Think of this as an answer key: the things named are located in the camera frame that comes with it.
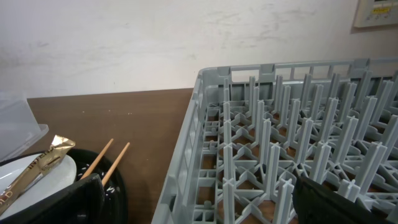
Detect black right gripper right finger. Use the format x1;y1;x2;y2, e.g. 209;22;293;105
292;170;390;224

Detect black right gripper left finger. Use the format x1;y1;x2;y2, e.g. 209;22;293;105
1;174;104;224

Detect gold snack wrapper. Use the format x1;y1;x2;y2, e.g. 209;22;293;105
1;135;75;215

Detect grey dishwasher rack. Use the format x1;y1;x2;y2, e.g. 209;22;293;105
152;58;397;223

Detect left wooden chopstick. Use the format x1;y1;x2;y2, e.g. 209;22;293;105
81;139;114;179

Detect wooden chopstick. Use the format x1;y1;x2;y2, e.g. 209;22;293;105
81;139;114;179
101;142;131;187

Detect round black tray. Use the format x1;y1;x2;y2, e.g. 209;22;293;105
0;148;129;224

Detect right wooden chopstick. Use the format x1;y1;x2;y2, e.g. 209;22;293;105
101;142;131;187

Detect grey round plate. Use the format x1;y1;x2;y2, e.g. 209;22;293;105
0;154;76;221

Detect clear plastic bin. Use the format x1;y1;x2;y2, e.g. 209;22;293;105
1;91;49;161

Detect beige wall control panel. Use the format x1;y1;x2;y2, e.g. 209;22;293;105
353;0;397;28

